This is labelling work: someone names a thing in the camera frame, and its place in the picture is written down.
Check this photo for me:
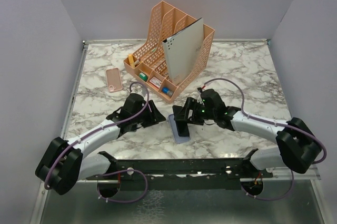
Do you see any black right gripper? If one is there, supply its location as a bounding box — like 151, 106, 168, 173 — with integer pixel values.
175, 96, 216, 125

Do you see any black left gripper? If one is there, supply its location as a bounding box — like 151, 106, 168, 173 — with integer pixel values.
132, 100, 166, 128

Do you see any black smartphone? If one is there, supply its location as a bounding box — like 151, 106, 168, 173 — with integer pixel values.
174, 120, 190, 137

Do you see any lavender phone case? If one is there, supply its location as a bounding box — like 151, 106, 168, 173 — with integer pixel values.
168, 114, 190, 144

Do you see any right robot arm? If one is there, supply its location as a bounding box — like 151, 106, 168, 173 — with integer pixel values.
172, 89, 323, 177

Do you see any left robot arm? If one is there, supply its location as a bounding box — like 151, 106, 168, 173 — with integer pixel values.
35, 93, 165, 195

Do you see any pink phone case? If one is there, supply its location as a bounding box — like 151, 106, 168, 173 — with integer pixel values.
106, 68, 123, 93

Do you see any blue grey round stamp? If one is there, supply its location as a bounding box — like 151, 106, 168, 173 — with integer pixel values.
162, 87, 173, 97

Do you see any red white staples box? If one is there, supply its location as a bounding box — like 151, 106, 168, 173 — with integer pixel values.
149, 76, 162, 89

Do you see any green stamp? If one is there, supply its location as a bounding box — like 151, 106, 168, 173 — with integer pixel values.
139, 72, 148, 82

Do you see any peach plastic desk organizer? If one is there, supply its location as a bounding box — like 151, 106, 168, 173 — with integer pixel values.
124, 1, 215, 103

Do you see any yellow item in organizer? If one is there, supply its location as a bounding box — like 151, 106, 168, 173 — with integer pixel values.
128, 54, 135, 69

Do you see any grey folder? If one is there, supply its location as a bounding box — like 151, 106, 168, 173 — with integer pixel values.
162, 18, 204, 85

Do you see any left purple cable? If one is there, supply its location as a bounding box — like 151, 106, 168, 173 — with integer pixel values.
44, 81, 152, 203

